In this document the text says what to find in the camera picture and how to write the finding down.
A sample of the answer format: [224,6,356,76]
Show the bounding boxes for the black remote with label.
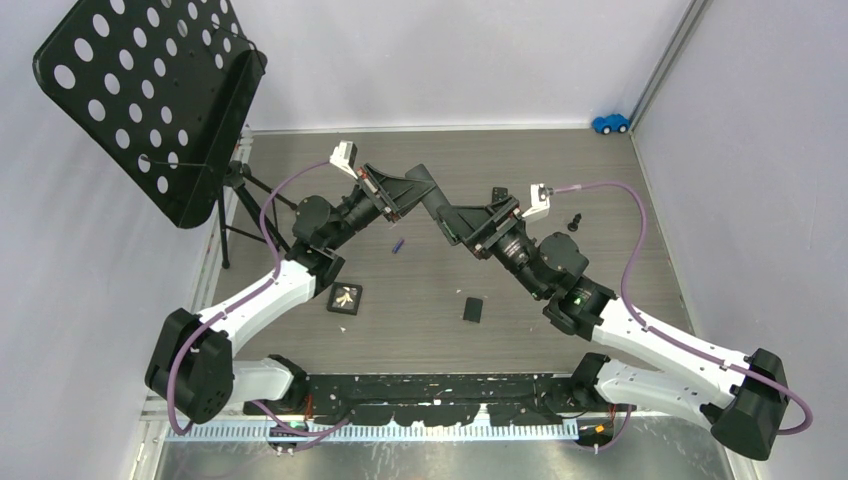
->
[491,187,509,203]

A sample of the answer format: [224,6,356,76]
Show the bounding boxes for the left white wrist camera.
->
[329,141,358,180]

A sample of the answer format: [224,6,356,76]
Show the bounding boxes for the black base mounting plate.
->
[242,373,629,427]

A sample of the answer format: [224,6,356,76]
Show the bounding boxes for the blue toy car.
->
[591,113,631,135]

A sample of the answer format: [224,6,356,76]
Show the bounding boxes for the purple cable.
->
[546,181,815,437]
[165,158,333,437]

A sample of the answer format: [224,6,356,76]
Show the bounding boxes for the small black square tray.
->
[326,282,363,316]

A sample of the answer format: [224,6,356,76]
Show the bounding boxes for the small black knob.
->
[567,213,582,232]

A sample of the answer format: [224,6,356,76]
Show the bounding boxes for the black perforated music stand tray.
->
[32,1,267,229]

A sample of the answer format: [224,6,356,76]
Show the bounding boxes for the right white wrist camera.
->
[522,183,554,223]

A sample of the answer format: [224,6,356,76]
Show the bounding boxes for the black remote plain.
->
[405,164,453,232]

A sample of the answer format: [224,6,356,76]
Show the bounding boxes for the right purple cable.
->
[546,181,815,437]

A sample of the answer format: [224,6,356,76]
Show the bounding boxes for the blue purple battery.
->
[391,238,405,254]

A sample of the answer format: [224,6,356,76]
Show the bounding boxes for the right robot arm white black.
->
[425,196,788,461]

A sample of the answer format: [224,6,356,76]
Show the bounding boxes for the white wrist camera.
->
[329,141,358,180]
[522,183,554,223]

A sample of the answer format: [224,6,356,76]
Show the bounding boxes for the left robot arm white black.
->
[144,164,437,434]

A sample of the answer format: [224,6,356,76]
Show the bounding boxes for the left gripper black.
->
[325,165,435,252]

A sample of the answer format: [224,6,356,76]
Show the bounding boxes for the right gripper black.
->
[437,195,548,299]

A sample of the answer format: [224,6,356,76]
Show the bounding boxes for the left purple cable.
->
[165,158,333,437]

